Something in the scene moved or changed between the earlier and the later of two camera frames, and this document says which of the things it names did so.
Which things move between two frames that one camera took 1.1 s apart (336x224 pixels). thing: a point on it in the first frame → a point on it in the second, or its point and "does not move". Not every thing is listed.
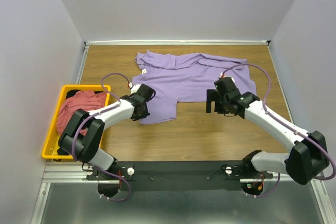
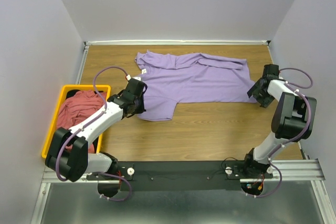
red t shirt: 86,100 does not move
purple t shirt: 185,77 does not move
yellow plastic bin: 50,150 does not move
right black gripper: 214,101 → 258,92
